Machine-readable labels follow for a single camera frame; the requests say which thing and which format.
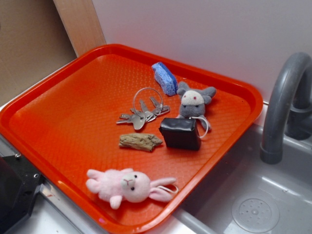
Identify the brown wood piece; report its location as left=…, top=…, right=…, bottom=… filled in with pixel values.
left=119, top=133, right=163, bottom=152

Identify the blue sponge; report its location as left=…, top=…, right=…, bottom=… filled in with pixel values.
left=152, top=62, right=178, bottom=96

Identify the pink plush bunny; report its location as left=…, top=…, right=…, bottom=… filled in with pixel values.
left=86, top=168, right=178, bottom=210

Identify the black rectangular block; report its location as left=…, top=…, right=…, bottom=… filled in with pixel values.
left=159, top=118, right=201, bottom=151

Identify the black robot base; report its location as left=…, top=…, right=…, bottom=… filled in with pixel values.
left=0, top=154, right=43, bottom=234

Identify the wooden board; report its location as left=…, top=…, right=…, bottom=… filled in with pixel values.
left=53, top=0, right=106, bottom=57

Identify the gray plush animal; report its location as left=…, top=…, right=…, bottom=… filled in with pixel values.
left=176, top=81, right=216, bottom=138

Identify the gray plastic faucet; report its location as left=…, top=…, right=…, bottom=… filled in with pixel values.
left=260, top=52, right=312, bottom=164

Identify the gray plastic sink basin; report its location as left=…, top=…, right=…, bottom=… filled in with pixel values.
left=170, top=121, right=312, bottom=234

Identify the orange plastic tray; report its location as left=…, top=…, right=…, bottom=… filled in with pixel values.
left=0, top=44, right=263, bottom=234

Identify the silver key ring with keys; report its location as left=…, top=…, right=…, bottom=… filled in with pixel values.
left=116, top=87, right=171, bottom=131

